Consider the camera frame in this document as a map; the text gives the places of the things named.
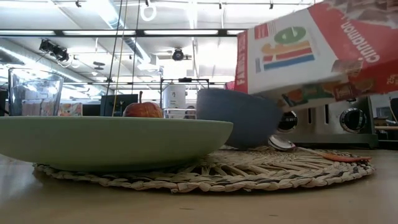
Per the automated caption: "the blue bowl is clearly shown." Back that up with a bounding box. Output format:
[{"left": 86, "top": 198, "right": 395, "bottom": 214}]
[{"left": 196, "top": 88, "right": 284, "bottom": 149}]

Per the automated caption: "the red apple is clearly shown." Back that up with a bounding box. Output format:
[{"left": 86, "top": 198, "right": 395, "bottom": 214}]
[{"left": 123, "top": 90, "right": 164, "bottom": 118}]

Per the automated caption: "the orange-handled metal spoon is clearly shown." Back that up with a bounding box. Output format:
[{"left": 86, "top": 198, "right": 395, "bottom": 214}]
[{"left": 267, "top": 134, "right": 373, "bottom": 163}]

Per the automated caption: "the mint green plate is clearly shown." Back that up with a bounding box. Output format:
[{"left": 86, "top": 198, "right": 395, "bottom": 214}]
[{"left": 0, "top": 116, "right": 234, "bottom": 173}]

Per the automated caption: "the cinnamon cereal box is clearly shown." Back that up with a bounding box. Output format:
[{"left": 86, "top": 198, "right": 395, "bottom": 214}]
[{"left": 233, "top": 0, "right": 398, "bottom": 108}]

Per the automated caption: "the clear plastic bin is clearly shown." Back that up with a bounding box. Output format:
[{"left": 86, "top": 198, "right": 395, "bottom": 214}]
[{"left": 163, "top": 108, "right": 197, "bottom": 120}]

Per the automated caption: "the black ceiling spotlight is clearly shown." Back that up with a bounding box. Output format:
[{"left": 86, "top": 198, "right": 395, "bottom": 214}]
[
  {"left": 39, "top": 39, "right": 70, "bottom": 62},
  {"left": 171, "top": 47, "right": 185, "bottom": 62}
]

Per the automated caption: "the round woven straw placemat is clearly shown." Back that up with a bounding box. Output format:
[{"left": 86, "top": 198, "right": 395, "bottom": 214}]
[{"left": 32, "top": 144, "right": 376, "bottom": 194}]

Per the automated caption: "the black computer monitor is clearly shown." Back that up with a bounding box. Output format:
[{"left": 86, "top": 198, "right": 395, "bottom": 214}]
[
  {"left": 99, "top": 94, "right": 139, "bottom": 117},
  {"left": 82, "top": 104, "right": 101, "bottom": 117}
]

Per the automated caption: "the stainless steel four-slot toaster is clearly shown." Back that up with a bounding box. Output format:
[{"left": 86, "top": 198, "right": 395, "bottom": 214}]
[{"left": 273, "top": 93, "right": 379, "bottom": 149}]

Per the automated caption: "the yellow hanging cable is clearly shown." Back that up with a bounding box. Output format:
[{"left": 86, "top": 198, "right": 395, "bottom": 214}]
[{"left": 111, "top": 0, "right": 129, "bottom": 117}]

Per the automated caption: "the black hanging cable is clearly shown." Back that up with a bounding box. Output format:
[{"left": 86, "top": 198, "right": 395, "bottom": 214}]
[{"left": 104, "top": 0, "right": 124, "bottom": 97}]

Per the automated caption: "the white hanging ring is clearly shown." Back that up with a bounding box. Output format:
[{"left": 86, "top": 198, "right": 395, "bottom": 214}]
[{"left": 139, "top": 1, "right": 158, "bottom": 22}]

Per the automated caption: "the colourful wall picture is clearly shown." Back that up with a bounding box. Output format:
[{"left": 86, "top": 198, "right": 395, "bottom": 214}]
[{"left": 58, "top": 103, "right": 83, "bottom": 117}]

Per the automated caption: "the black overhead frame bar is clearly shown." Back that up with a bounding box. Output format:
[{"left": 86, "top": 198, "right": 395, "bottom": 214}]
[{"left": 0, "top": 29, "right": 246, "bottom": 37}]

